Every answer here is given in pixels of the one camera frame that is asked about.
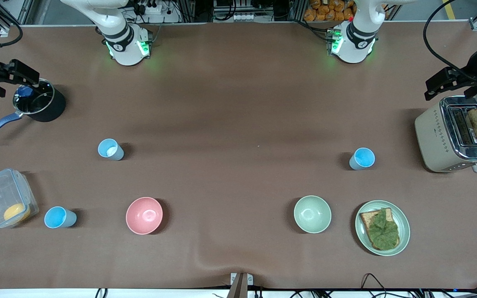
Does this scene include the blue plastic cup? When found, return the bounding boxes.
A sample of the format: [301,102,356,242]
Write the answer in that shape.
[349,147,376,171]
[44,206,77,229]
[98,138,125,161]

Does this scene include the glass pot lid blue knob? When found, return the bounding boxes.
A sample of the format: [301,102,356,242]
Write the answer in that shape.
[14,79,55,115]

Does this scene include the beige chrome toaster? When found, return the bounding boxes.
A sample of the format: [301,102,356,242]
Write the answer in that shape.
[414,96,477,173]

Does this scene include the yellow round food piece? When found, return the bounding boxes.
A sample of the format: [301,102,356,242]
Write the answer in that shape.
[3,203,31,222]

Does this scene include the bag of orange buns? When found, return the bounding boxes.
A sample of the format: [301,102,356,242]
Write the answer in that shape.
[304,0,355,22]

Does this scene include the white power strip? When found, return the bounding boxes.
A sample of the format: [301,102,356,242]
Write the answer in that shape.
[144,0,164,15]

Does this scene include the pale green plate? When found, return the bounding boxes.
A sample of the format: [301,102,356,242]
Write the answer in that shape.
[355,200,410,256]

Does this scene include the bread slice under lettuce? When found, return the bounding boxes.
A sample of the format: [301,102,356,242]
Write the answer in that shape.
[359,208,400,251]

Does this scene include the green lettuce leaf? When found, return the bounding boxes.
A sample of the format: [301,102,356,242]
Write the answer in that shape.
[367,208,400,250]

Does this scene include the pink bowl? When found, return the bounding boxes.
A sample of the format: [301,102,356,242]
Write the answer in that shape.
[125,197,164,235]

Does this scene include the pale green bowl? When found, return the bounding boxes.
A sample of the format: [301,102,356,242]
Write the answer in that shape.
[294,195,332,234]

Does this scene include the black pot blue handle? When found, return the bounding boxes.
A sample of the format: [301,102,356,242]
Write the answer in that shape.
[0,78,66,142]

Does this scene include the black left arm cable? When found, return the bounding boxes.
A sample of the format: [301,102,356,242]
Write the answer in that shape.
[423,0,477,81]

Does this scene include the black looped floor cable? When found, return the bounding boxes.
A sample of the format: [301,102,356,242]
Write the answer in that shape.
[361,273,388,292]

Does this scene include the grey metal table bracket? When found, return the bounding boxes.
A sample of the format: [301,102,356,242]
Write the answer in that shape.
[230,272,253,298]

